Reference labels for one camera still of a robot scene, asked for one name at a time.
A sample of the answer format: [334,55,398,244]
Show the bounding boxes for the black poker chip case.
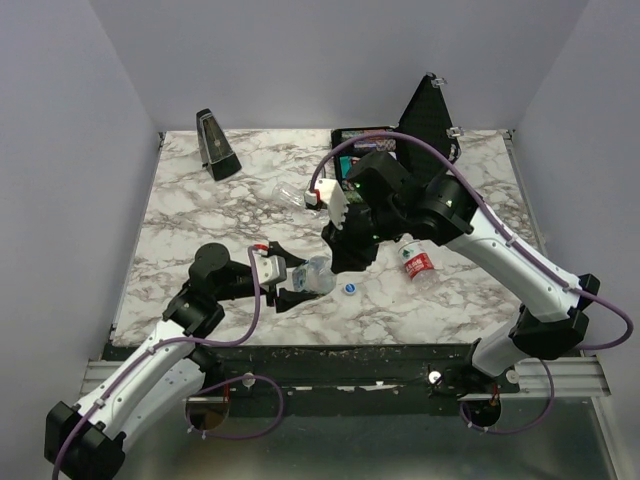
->
[330,72,462,201]

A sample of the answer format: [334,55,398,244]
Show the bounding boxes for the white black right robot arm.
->
[306,152,599,392]

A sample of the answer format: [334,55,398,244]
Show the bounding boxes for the red label water bottle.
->
[397,239,438,290]

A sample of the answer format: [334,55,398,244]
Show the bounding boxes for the Pocari Sweat clear bottle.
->
[292,255,336,295]

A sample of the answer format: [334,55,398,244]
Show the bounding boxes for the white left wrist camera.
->
[251,244,287,289]

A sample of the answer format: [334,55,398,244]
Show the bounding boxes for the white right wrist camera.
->
[304,178,349,230]

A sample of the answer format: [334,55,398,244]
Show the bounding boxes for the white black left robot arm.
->
[44,242,312,479]

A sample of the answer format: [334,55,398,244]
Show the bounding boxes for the clear unlabelled plastic bottle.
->
[271,182,325,219]

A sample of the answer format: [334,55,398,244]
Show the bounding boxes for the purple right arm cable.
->
[309,133,635,435]

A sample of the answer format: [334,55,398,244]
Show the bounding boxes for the black metronome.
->
[196,109,242,181]

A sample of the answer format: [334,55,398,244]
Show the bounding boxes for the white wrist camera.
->
[304,178,349,230]
[251,244,287,289]

